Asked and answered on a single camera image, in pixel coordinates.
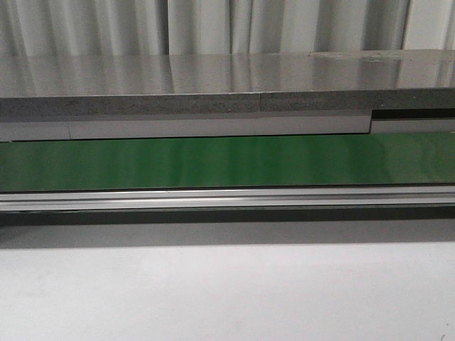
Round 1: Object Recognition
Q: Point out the green conveyor belt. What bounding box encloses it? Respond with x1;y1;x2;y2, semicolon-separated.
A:
1;132;454;212

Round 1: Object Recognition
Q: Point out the grey stone counter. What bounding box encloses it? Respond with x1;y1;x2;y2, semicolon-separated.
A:
1;50;454;141

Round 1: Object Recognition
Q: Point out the white curtain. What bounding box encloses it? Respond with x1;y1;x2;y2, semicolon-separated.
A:
1;1;454;56

